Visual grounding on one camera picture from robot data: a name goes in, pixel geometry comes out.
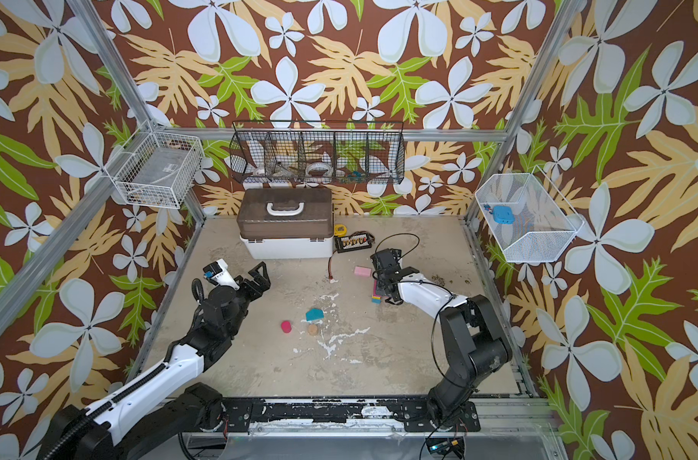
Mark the white wire basket right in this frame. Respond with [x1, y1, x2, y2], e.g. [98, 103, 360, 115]
[475, 168, 585, 265]

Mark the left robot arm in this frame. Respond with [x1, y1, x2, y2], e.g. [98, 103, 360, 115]
[38, 260, 272, 459]

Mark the magenta rectangular block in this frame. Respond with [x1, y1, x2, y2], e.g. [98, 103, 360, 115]
[372, 280, 381, 298]

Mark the white wire basket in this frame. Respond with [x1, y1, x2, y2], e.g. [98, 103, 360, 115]
[475, 168, 585, 265]
[107, 125, 204, 209]

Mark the white wire basket left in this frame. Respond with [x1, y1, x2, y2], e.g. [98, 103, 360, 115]
[107, 125, 204, 209]

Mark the black wire basket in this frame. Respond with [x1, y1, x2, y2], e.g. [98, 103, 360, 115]
[226, 120, 407, 186]

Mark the white box brown lid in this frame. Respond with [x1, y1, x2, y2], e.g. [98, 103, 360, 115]
[237, 188, 334, 261]

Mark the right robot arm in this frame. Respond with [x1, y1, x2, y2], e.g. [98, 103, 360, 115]
[371, 248, 513, 427]

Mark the yellow tape measure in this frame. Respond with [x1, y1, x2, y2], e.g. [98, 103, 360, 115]
[334, 224, 348, 237]

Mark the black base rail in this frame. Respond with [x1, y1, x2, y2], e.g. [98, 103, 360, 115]
[222, 395, 481, 433]

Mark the light pink block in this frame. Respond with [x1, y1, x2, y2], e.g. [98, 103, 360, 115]
[354, 266, 372, 277]

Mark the teal arch block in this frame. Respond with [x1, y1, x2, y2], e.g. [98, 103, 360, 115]
[305, 308, 324, 322]

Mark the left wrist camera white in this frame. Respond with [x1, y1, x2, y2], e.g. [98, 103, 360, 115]
[203, 259, 239, 291]

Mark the blue object in basket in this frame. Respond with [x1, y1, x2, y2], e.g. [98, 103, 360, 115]
[491, 205, 515, 225]

